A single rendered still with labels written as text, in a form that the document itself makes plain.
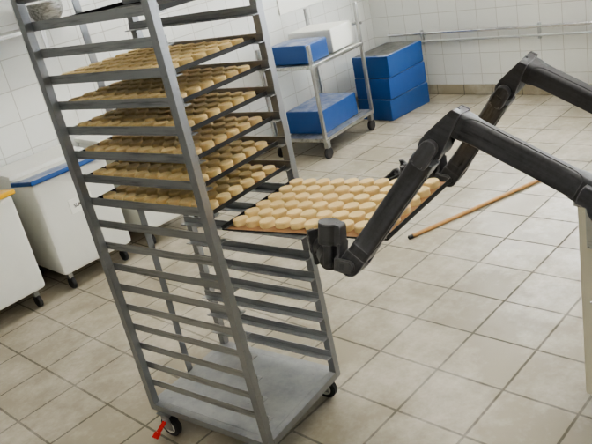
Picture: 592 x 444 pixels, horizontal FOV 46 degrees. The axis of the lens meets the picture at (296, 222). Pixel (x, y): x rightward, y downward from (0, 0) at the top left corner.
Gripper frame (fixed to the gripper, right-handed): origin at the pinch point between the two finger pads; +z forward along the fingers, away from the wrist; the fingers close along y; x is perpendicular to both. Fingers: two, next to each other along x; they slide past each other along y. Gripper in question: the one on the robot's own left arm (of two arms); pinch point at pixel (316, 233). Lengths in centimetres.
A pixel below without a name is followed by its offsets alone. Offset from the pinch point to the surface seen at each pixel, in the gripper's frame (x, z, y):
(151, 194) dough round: -48, 60, -6
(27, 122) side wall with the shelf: -142, 306, -6
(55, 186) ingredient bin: -122, 239, 26
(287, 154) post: 2, 55, -9
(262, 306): -20, 79, 58
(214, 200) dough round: -26.4, 34.5, -6.1
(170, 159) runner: -36, 34, -23
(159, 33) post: -29, 22, -61
